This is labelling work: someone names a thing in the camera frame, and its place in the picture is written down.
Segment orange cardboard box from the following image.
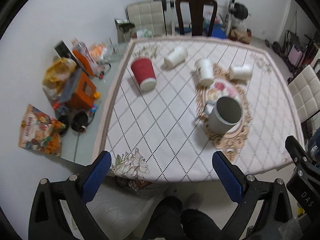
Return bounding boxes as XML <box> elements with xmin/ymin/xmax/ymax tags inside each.
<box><xmin>54</xmin><ymin>69</ymin><xmax>102</xmax><ymax>110</ymax></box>

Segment exercise machine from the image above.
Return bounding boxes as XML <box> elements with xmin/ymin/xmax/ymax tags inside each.
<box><xmin>224</xmin><ymin>0</ymin><xmax>248</xmax><ymax>34</ymax></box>

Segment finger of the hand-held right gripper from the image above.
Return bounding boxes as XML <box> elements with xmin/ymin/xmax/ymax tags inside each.
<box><xmin>285</xmin><ymin>135</ymin><xmax>320</xmax><ymax>178</ymax></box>

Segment person's dark trouser legs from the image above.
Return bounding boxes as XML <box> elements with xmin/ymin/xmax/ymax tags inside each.
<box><xmin>142</xmin><ymin>196</ymin><xmax>222</xmax><ymax>240</ymax></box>

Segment red ribbed paper cup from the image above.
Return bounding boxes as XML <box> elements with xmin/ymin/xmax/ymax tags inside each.
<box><xmin>130</xmin><ymin>57</ymin><xmax>157</xmax><ymax>91</ymax></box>

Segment colourful snack bag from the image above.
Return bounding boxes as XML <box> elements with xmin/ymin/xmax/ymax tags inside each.
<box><xmin>18</xmin><ymin>104</ymin><xmax>66</xmax><ymax>157</ymax></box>

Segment white diamond-pattern tablecloth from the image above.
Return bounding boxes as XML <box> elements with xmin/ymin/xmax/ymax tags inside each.
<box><xmin>101</xmin><ymin>35</ymin><xmax>306</xmax><ymax>183</ymax></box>

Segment grey mug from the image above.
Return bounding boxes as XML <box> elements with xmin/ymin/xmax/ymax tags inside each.
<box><xmin>204</xmin><ymin>96</ymin><xmax>244</xmax><ymax>134</ymax></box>

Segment white upright pole stand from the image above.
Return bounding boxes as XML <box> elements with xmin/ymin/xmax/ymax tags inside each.
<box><xmin>167</xmin><ymin>0</ymin><xmax>176</xmax><ymax>36</ymax></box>

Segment beige padded chair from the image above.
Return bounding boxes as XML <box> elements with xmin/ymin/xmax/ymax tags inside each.
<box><xmin>287</xmin><ymin>64</ymin><xmax>320</xmax><ymax>123</ymax></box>
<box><xmin>126</xmin><ymin>0</ymin><xmax>167</xmax><ymax>38</ymax></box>

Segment black round headphones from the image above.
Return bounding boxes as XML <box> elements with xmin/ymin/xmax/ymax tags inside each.
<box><xmin>71</xmin><ymin>111</ymin><xmax>90</xmax><ymax>133</ymax></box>

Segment dark wooden chair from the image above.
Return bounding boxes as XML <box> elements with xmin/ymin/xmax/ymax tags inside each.
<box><xmin>175</xmin><ymin>0</ymin><xmax>218</xmax><ymax>37</ymax></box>

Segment white printed paper cup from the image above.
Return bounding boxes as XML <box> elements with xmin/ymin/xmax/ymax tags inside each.
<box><xmin>194</xmin><ymin>58</ymin><xmax>214</xmax><ymax>86</ymax></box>

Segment pink suitcase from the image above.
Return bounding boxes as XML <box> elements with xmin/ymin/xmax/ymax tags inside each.
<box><xmin>289</xmin><ymin>45</ymin><xmax>305</xmax><ymax>65</ymax></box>

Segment tall white paper cup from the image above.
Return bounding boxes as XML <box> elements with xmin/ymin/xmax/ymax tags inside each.
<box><xmin>163</xmin><ymin>46</ymin><xmax>188</xmax><ymax>69</ymax></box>

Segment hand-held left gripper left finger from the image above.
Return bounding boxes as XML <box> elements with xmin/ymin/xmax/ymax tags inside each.
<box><xmin>29</xmin><ymin>151</ymin><xmax>112</xmax><ymax>240</ymax></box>

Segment yellow plastic bag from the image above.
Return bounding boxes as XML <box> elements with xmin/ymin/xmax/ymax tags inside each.
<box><xmin>42</xmin><ymin>57</ymin><xmax>77</xmax><ymax>98</ymax></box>

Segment blue plastic box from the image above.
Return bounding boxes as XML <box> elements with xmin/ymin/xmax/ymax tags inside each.
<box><xmin>204</xmin><ymin>20</ymin><xmax>227</xmax><ymax>38</ymax></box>

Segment orange and white package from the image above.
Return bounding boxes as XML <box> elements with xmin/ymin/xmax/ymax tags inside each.
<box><xmin>72</xmin><ymin>40</ymin><xmax>110</xmax><ymax>78</ymax></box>

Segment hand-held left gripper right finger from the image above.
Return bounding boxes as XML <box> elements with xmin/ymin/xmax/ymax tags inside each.
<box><xmin>212</xmin><ymin>151</ymin><xmax>293</xmax><ymax>240</ymax></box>

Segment blue cloth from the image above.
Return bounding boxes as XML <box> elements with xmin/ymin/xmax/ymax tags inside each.
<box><xmin>307</xmin><ymin>127</ymin><xmax>320</xmax><ymax>167</ymax></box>

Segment black card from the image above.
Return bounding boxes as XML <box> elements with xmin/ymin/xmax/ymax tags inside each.
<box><xmin>54</xmin><ymin>40</ymin><xmax>75</xmax><ymax>63</ymax></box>

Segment small white paper cup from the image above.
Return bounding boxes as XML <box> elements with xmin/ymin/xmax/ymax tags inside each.
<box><xmin>229</xmin><ymin>64</ymin><xmax>253</xmax><ymax>81</ymax></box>

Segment silver gift bag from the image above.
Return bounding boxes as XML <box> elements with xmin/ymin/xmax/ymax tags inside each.
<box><xmin>114</xmin><ymin>19</ymin><xmax>137</xmax><ymax>43</ymax></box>

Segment clear wire rack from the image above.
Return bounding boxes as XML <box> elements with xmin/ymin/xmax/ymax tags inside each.
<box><xmin>101</xmin><ymin>39</ymin><xmax>130</xmax><ymax>62</ymax></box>

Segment brown paper bag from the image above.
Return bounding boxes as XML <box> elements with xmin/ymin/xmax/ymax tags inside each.
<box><xmin>230</xmin><ymin>29</ymin><xmax>252</xmax><ymax>43</ymax></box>

